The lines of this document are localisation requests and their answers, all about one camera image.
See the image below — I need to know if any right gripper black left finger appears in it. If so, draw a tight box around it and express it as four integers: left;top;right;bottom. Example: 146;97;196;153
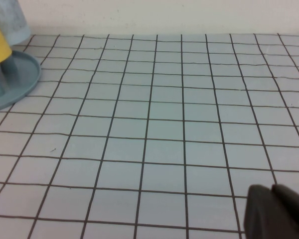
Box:
243;184;299;239

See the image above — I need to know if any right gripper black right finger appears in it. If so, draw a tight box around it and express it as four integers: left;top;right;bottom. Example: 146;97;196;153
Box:
271;183;299;239

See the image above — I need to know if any blue cup stand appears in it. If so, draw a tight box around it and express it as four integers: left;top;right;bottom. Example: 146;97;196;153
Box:
0;50;42;114

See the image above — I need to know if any blue plastic cup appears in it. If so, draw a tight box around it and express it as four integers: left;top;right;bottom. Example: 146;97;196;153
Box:
0;0;32;47

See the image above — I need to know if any checkered white tablecloth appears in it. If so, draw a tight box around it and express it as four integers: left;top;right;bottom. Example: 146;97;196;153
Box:
0;33;299;239

